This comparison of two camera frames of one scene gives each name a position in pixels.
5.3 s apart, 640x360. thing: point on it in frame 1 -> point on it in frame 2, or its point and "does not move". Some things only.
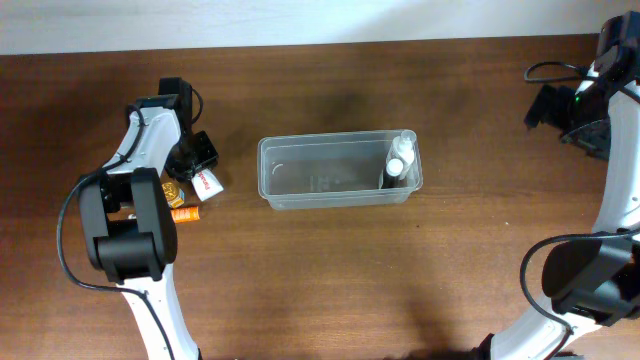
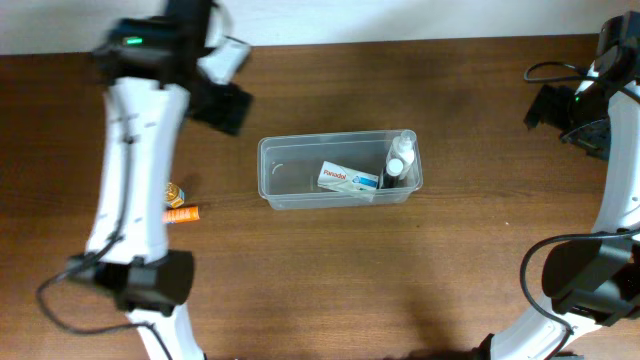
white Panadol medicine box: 206,184 -> 347,181
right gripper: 596,144 does not move
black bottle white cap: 392,173 does not move
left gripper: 209,156 -> 232,112
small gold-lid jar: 175,196 does not move
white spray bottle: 402,148 does not move
